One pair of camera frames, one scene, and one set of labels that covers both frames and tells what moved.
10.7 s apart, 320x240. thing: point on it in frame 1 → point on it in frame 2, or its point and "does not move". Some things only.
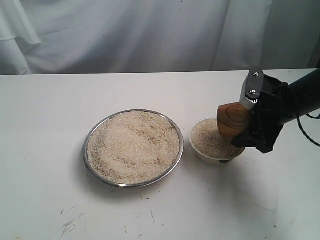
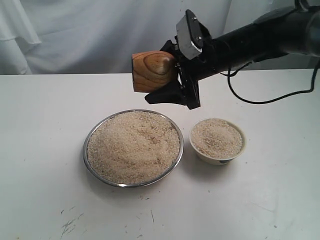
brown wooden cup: (232, 118) → (151, 70)
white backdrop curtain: (42, 37) does not move
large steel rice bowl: (133, 148) does not move
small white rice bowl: (210, 146) does not move
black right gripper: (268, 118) → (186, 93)
